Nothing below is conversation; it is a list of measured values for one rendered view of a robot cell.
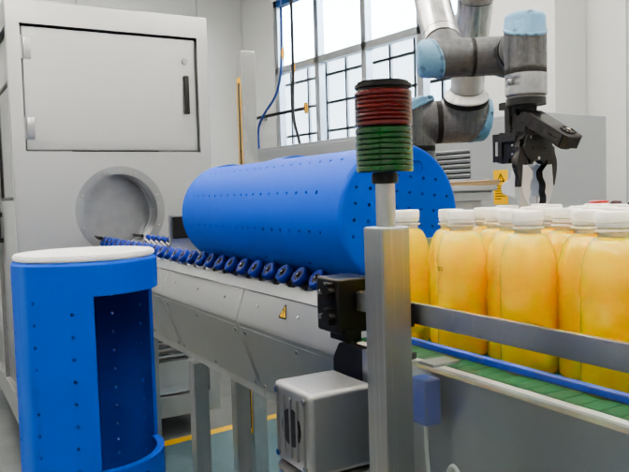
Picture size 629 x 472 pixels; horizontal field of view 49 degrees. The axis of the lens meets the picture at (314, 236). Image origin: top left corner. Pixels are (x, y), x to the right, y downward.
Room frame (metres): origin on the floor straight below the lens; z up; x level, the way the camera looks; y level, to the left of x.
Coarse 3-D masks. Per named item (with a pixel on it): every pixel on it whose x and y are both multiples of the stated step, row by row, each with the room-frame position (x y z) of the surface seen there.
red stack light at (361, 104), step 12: (360, 96) 0.76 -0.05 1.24; (372, 96) 0.75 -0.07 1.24; (384, 96) 0.75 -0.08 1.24; (396, 96) 0.75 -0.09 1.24; (408, 96) 0.76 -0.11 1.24; (360, 108) 0.76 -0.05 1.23; (372, 108) 0.75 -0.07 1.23; (384, 108) 0.75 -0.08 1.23; (396, 108) 0.75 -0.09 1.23; (408, 108) 0.76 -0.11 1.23; (360, 120) 0.76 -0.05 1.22; (372, 120) 0.75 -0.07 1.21; (384, 120) 0.75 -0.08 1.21; (396, 120) 0.75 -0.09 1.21; (408, 120) 0.76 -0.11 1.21
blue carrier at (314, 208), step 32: (288, 160) 1.61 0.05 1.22; (320, 160) 1.45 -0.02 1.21; (352, 160) 1.33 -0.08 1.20; (416, 160) 1.37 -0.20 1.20; (192, 192) 1.99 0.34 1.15; (224, 192) 1.78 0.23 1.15; (256, 192) 1.61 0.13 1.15; (288, 192) 1.47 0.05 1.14; (320, 192) 1.35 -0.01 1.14; (352, 192) 1.30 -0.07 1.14; (416, 192) 1.37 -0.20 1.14; (448, 192) 1.41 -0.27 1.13; (192, 224) 1.97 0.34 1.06; (224, 224) 1.76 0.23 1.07; (256, 224) 1.59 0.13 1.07; (288, 224) 1.46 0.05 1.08; (320, 224) 1.34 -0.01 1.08; (352, 224) 1.29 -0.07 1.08; (256, 256) 1.69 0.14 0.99; (288, 256) 1.52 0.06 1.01; (320, 256) 1.39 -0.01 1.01; (352, 256) 1.29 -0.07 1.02
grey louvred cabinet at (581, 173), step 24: (504, 120) 2.94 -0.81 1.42; (576, 120) 2.99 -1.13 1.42; (600, 120) 3.10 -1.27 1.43; (312, 144) 4.07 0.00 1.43; (336, 144) 3.86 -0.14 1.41; (456, 144) 3.15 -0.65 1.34; (480, 144) 3.04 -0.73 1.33; (552, 144) 2.89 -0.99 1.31; (600, 144) 3.10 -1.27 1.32; (456, 168) 3.15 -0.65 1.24; (480, 168) 3.04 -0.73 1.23; (504, 168) 2.94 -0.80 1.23; (576, 168) 2.99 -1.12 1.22; (600, 168) 3.09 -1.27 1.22; (552, 192) 2.89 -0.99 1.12; (576, 192) 2.99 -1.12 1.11; (600, 192) 3.09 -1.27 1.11
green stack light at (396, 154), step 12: (360, 132) 0.76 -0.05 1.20; (372, 132) 0.75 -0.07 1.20; (384, 132) 0.75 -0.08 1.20; (396, 132) 0.75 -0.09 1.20; (408, 132) 0.76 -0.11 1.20; (360, 144) 0.77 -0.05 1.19; (372, 144) 0.75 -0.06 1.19; (384, 144) 0.75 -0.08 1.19; (396, 144) 0.75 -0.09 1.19; (408, 144) 0.76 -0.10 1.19; (360, 156) 0.77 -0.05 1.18; (372, 156) 0.75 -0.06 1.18; (384, 156) 0.75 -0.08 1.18; (396, 156) 0.75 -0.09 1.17; (408, 156) 0.76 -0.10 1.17; (360, 168) 0.77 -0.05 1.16; (372, 168) 0.75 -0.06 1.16; (384, 168) 0.75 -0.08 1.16; (396, 168) 0.75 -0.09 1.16; (408, 168) 0.76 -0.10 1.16
